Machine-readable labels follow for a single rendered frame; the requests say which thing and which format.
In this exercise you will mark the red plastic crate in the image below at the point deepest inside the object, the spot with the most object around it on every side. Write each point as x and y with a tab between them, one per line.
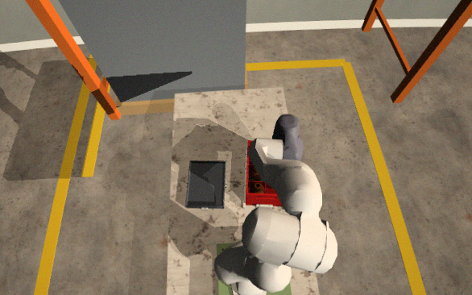
268	198

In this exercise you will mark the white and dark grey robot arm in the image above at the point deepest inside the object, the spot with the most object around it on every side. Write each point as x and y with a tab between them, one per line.
276	241

